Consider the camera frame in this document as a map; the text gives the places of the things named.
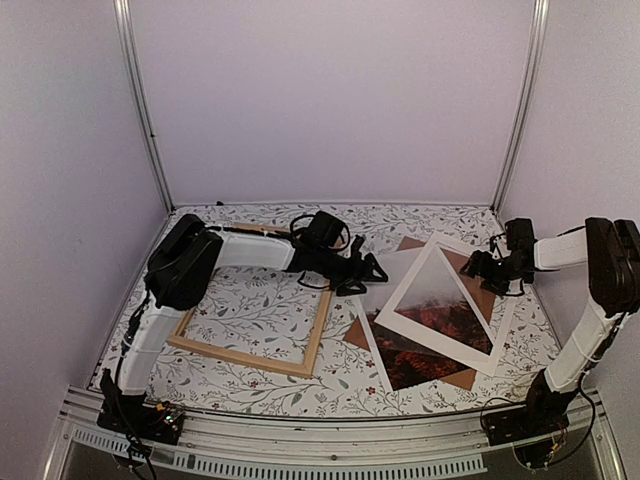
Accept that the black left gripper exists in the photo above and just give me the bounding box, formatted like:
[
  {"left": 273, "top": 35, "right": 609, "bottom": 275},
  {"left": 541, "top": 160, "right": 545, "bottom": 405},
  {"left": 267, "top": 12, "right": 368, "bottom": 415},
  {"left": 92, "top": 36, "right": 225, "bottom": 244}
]
[{"left": 315, "top": 249, "right": 389, "bottom": 299}]

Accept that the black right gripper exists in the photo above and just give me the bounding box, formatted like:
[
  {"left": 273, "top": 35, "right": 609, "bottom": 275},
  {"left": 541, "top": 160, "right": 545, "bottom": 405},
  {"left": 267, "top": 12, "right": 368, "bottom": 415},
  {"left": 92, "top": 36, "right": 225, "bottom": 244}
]
[{"left": 459, "top": 251, "right": 530, "bottom": 297}]

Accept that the light wooden picture frame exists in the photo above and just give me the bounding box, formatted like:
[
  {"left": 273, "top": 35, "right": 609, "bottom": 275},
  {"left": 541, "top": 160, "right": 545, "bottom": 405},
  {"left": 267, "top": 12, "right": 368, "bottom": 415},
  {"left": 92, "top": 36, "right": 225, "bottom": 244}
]
[{"left": 168, "top": 226, "right": 332, "bottom": 378}]

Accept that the white mat board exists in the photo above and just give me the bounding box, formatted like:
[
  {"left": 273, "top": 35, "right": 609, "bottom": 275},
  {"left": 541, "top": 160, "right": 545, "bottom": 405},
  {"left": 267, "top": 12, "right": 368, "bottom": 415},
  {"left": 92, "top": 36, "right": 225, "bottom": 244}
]
[{"left": 375, "top": 232, "right": 517, "bottom": 376}]

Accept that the red forest landscape photo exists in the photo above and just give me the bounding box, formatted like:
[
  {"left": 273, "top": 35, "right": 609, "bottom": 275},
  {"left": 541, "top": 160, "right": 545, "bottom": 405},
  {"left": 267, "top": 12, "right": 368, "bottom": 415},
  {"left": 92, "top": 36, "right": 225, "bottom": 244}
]
[{"left": 345, "top": 240, "right": 476, "bottom": 392}]

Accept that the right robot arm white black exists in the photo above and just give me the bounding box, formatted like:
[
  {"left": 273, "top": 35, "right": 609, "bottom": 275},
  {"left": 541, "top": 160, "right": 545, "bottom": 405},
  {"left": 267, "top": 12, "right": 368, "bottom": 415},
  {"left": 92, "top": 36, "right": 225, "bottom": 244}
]
[{"left": 460, "top": 217, "right": 639, "bottom": 436}]

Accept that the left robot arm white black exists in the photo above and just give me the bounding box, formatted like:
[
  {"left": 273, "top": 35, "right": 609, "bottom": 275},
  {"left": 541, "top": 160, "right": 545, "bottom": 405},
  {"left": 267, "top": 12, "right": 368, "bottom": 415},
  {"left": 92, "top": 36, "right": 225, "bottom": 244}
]
[{"left": 100, "top": 211, "right": 388, "bottom": 434}]

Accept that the brown backing board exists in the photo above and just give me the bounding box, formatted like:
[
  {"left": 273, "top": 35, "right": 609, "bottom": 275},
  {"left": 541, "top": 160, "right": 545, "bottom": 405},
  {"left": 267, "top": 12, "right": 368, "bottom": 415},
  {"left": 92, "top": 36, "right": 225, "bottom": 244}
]
[{"left": 344, "top": 237, "right": 498, "bottom": 391}]

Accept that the floral patterned table mat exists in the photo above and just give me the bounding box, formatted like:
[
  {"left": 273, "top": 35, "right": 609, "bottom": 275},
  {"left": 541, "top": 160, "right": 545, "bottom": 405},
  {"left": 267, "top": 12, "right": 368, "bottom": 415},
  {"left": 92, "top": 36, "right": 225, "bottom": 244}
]
[{"left": 146, "top": 205, "right": 559, "bottom": 418}]

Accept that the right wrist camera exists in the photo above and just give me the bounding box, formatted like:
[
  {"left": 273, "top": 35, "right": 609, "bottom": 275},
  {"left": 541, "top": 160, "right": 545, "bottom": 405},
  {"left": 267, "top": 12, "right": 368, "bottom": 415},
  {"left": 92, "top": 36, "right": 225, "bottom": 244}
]
[{"left": 504, "top": 218, "right": 536, "bottom": 252}]

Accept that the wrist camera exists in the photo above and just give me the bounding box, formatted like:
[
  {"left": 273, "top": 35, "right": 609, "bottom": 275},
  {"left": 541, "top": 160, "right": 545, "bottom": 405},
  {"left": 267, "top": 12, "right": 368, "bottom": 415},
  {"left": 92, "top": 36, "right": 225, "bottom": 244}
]
[
  {"left": 504, "top": 218, "right": 536, "bottom": 252},
  {"left": 301, "top": 211, "right": 365, "bottom": 252}
]

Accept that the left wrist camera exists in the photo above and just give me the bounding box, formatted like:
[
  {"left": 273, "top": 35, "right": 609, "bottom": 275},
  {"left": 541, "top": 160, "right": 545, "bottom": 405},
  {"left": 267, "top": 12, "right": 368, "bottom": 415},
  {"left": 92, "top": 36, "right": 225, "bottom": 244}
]
[{"left": 301, "top": 211, "right": 365, "bottom": 252}]

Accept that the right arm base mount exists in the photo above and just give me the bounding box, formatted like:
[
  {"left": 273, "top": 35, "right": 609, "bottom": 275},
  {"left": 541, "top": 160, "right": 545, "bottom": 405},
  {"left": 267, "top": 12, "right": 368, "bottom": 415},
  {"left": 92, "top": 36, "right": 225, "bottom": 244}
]
[{"left": 479, "top": 397, "right": 569, "bottom": 470}]

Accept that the aluminium front rail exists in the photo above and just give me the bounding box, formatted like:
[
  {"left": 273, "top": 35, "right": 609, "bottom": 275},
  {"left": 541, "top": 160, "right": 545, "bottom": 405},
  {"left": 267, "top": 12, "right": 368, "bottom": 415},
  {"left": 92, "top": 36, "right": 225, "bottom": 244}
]
[{"left": 43, "top": 387, "right": 631, "bottom": 479}]

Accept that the right aluminium corner post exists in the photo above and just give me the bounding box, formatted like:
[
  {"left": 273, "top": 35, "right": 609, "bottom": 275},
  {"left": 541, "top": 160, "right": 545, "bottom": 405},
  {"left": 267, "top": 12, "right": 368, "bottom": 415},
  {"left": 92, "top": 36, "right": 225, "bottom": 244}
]
[{"left": 491, "top": 0, "right": 550, "bottom": 215}]

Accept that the aluminium corner post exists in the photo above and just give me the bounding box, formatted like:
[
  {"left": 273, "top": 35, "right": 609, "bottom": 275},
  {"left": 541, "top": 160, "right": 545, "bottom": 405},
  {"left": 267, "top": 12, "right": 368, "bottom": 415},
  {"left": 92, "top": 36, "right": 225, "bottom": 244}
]
[
  {"left": 491, "top": 0, "right": 550, "bottom": 215},
  {"left": 113, "top": 0, "right": 175, "bottom": 214}
]

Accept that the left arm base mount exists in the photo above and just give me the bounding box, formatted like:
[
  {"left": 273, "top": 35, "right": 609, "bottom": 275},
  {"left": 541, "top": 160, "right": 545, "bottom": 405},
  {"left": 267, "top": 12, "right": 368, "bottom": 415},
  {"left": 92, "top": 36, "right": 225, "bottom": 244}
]
[{"left": 97, "top": 369, "right": 184, "bottom": 445}]

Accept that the left aluminium corner post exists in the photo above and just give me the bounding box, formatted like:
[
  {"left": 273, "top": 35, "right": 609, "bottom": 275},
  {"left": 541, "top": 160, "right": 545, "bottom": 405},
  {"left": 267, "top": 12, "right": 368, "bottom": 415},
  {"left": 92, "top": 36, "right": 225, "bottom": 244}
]
[{"left": 113, "top": 0, "right": 175, "bottom": 214}]

